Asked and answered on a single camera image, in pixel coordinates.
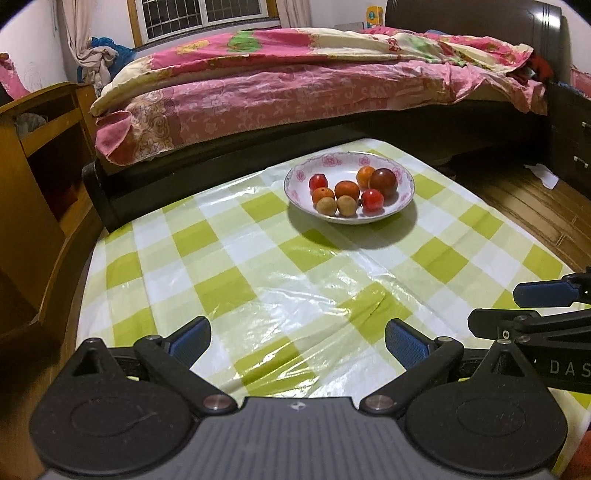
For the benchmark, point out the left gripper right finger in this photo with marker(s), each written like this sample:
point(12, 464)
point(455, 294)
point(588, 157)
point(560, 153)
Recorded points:
point(445, 379)

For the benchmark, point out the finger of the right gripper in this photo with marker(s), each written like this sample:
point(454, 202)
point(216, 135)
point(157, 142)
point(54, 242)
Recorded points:
point(495, 324)
point(572, 288)

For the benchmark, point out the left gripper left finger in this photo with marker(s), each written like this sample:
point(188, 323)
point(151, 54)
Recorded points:
point(150, 378)

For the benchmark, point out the red cherry tomato front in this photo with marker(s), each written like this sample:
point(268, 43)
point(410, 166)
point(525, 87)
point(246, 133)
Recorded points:
point(372, 201)

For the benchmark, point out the red cherry tomato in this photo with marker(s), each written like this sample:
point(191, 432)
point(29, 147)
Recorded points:
point(372, 201)
point(318, 181)

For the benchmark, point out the tan longan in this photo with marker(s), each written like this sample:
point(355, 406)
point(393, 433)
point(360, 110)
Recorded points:
point(327, 206)
point(347, 206)

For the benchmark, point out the dark brown large tomato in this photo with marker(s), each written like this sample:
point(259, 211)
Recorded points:
point(384, 181)

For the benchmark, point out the red cherry tomato back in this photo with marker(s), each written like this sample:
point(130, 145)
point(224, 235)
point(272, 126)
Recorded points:
point(318, 181)

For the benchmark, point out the white paper on floor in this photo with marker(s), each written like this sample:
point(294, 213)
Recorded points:
point(548, 179)

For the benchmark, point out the green white checkered tablecloth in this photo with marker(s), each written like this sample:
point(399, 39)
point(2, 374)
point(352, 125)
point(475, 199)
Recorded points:
point(298, 306)

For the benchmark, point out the dark nightstand with drawers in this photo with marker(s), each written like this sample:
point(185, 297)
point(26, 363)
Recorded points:
point(570, 115)

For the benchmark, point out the larger orange mandarin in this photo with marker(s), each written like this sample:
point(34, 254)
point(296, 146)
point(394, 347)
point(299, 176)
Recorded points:
point(347, 188)

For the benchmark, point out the small orange mandarin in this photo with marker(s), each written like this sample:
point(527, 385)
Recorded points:
point(319, 193)

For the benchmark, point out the brown wooden cabinet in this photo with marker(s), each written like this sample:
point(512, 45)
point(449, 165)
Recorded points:
point(48, 229)

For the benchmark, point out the white floral plate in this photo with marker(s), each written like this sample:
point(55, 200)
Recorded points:
point(344, 166)

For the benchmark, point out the pink floral bedsheet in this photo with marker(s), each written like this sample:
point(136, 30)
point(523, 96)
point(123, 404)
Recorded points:
point(173, 117)

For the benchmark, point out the dark wooden headboard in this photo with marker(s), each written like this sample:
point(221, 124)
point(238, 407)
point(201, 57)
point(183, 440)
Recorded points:
point(538, 24)

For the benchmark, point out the beige curtain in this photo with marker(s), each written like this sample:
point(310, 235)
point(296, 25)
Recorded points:
point(93, 61)

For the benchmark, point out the yellow toy on shelf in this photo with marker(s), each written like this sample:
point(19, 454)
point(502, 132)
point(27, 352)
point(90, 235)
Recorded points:
point(375, 16)

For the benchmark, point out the window with metal grille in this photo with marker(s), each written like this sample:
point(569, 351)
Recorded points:
point(155, 20)

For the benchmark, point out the colourful cream quilt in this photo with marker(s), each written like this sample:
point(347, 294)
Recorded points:
point(458, 63)

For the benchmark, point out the dark bed frame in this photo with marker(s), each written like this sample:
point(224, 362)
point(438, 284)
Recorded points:
point(490, 134)

